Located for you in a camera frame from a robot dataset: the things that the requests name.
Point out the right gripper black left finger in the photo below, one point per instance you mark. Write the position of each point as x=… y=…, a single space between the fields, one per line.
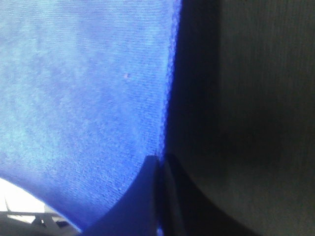
x=135 y=213

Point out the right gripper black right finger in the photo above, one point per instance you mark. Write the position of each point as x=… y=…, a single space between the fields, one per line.
x=185 y=210

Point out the blue microfibre towel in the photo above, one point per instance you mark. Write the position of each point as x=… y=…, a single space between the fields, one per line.
x=84 y=87

